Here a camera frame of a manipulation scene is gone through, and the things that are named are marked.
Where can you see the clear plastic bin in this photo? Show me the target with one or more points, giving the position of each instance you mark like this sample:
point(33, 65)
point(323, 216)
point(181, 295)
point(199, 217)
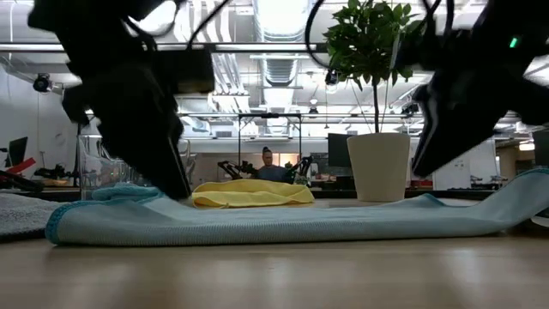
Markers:
point(92, 167)

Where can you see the person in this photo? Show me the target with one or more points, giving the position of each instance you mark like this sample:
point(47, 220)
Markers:
point(272, 171)

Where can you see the green leafy plant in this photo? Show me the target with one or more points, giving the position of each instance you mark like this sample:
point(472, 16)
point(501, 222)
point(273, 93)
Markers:
point(369, 38)

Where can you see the black background robot arm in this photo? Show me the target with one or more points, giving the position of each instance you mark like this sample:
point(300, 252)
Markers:
point(233, 169)
point(300, 169)

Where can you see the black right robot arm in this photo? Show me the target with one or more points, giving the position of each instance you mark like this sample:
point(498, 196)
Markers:
point(493, 26)

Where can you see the black background monitor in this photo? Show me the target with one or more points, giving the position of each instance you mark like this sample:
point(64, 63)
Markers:
point(18, 151)

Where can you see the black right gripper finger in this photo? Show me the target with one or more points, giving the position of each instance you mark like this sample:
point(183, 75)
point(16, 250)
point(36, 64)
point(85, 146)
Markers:
point(446, 141)

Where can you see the red angled bar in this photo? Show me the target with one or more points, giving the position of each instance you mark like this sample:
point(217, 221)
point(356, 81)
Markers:
point(23, 166)

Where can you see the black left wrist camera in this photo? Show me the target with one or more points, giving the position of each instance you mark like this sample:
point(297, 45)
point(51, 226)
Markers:
point(188, 73)

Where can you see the dark background screen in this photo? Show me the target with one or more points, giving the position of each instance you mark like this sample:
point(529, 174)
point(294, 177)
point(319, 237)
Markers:
point(341, 150)

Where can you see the white tall appliance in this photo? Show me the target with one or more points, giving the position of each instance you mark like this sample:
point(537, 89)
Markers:
point(454, 176)

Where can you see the grey microfiber towel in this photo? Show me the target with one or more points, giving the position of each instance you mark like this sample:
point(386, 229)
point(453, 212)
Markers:
point(25, 214)

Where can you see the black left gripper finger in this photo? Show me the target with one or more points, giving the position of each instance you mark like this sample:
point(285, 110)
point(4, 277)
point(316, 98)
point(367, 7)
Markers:
point(163, 171)

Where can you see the white plant pot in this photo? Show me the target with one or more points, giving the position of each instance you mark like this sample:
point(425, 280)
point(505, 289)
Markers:
point(377, 167)

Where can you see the light blue microfiber towel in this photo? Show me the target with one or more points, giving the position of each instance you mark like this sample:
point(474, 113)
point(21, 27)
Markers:
point(279, 223)

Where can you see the yellow microfiber towel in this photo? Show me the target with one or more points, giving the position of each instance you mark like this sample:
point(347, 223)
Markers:
point(253, 193)

